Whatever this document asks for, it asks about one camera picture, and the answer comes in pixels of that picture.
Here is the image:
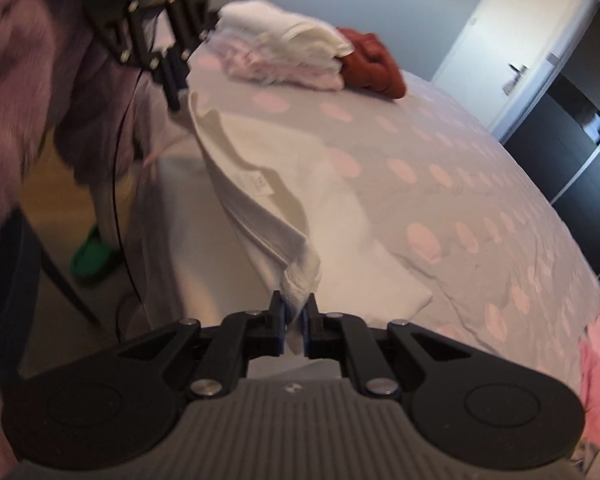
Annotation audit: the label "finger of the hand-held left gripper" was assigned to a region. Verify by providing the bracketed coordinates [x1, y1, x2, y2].
[111, 2, 182, 113]
[166, 0, 220, 88]

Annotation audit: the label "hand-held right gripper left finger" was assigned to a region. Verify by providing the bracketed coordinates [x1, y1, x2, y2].
[117, 291, 287, 401]

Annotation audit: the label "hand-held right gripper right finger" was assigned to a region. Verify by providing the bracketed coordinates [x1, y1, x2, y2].
[302, 294, 476, 400]

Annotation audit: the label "large white shirt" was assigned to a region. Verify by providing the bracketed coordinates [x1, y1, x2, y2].
[187, 87, 436, 356]

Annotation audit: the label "folded white and pink clothes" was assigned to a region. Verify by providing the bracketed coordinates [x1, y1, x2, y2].
[217, 0, 355, 62]

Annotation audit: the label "folded light pink garment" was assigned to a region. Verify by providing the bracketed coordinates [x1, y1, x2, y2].
[200, 35, 344, 93]

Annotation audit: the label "purple fleece robe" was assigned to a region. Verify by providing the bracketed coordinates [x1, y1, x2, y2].
[0, 0, 193, 283]

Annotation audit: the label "grey polka dot duvet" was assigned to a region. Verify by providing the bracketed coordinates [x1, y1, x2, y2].
[130, 55, 600, 381]

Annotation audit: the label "rust brown garment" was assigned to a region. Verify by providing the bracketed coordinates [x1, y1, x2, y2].
[337, 27, 407, 101]

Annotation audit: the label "green slipper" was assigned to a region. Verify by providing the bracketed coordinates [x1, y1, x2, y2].
[70, 225, 127, 279]

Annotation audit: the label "black chair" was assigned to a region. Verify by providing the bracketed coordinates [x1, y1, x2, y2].
[0, 205, 107, 386]

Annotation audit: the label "dark wardrobe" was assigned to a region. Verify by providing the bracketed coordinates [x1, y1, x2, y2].
[500, 5, 600, 272]

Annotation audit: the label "white door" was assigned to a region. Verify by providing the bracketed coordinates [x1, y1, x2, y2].
[432, 0, 594, 134]

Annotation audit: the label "black cable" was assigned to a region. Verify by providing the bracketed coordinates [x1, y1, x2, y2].
[111, 10, 154, 332]

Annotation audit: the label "metal door handle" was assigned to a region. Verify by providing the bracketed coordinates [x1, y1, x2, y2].
[502, 62, 529, 96]

